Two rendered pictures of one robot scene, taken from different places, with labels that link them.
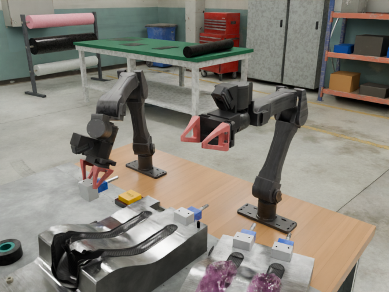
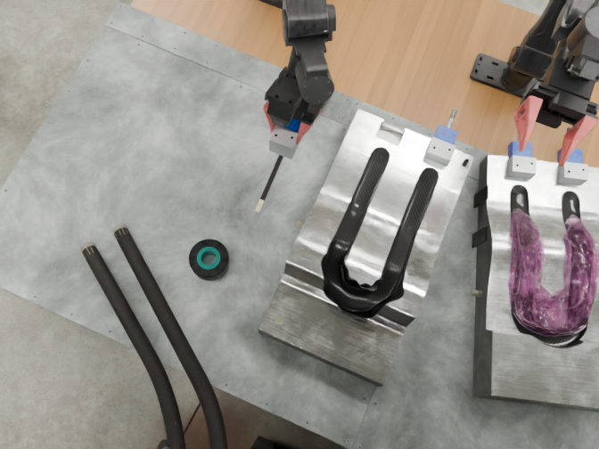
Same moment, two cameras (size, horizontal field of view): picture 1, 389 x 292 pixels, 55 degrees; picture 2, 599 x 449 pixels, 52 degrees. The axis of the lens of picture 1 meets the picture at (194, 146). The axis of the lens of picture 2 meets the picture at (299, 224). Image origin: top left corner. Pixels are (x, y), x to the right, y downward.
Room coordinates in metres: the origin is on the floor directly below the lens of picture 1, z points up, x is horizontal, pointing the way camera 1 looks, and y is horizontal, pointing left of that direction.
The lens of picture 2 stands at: (0.56, 0.50, 2.04)
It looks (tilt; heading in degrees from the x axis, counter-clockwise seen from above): 73 degrees down; 334
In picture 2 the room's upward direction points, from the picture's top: 8 degrees clockwise
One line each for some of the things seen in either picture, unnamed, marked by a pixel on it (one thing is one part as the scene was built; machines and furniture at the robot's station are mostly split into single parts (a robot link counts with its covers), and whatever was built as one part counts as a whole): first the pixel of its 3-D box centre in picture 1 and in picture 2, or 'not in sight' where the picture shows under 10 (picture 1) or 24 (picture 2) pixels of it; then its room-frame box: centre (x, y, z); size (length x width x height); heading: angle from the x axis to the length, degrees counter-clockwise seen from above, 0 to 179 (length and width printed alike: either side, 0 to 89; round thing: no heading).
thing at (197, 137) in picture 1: (198, 134); (538, 126); (0.83, -0.01, 1.20); 0.09 x 0.07 x 0.07; 140
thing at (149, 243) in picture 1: (115, 237); (381, 228); (0.81, 0.21, 0.92); 0.35 x 0.16 x 0.09; 138
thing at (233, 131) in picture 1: (221, 127); (562, 93); (0.87, -0.07, 1.20); 0.10 x 0.07 x 0.07; 50
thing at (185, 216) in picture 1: (194, 213); (446, 134); (0.97, 0.00, 0.89); 0.13 x 0.05 x 0.05; 139
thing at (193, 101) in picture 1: (157, 73); not in sight; (5.19, 0.52, 0.51); 2.40 x 1.13 x 1.02; 48
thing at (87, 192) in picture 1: (101, 184); (293, 121); (1.07, 0.30, 0.94); 0.13 x 0.05 x 0.05; 138
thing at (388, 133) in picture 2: (160, 211); (389, 135); (1.01, 0.11, 0.87); 0.05 x 0.05 x 0.04; 48
